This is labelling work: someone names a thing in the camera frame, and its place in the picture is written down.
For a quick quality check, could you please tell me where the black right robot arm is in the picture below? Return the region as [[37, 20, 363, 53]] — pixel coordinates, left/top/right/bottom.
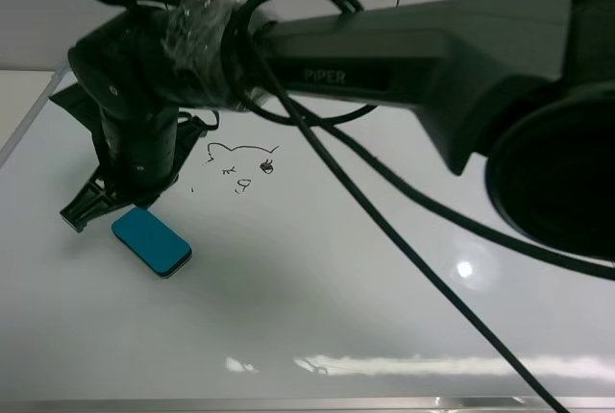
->
[[53, 0, 614, 260]]

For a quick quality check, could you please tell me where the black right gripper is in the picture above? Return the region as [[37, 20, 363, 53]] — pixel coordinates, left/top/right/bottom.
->
[[51, 84, 207, 233]]

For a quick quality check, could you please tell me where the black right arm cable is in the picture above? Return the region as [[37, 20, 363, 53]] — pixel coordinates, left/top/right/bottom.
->
[[65, 0, 615, 413]]

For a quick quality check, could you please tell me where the white whiteboard with aluminium frame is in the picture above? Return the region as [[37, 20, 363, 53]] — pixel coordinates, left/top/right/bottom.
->
[[1, 72, 614, 412]]

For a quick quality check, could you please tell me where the teal whiteboard eraser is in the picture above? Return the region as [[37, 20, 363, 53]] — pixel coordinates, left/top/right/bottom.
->
[[111, 207, 192, 279]]

